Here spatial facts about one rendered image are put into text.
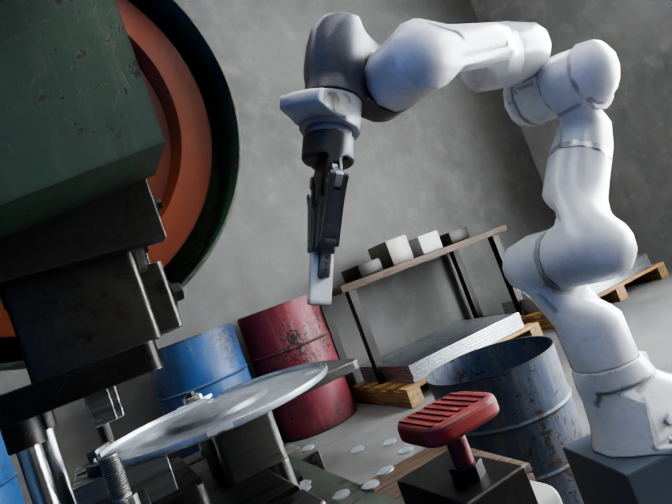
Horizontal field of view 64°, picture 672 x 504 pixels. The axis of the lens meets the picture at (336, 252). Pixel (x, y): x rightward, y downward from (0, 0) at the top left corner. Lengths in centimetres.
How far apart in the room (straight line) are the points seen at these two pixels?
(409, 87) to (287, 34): 438
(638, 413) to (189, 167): 90
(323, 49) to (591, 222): 49
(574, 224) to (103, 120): 71
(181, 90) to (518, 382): 117
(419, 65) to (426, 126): 462
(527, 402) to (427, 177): 370
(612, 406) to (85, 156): 86
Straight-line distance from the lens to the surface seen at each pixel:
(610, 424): 103
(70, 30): 58
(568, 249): 93
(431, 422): 41
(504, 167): 579
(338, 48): 79
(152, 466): 62
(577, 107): 108
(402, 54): 75
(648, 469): 101
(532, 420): 168
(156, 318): 64
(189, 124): 113
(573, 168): 103
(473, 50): 83
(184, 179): 109
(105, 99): 55
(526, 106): 111
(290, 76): 490
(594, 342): 99
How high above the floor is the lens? 88
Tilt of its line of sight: 3 degrees up
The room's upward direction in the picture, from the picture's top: 20 degrees counter-clockwise
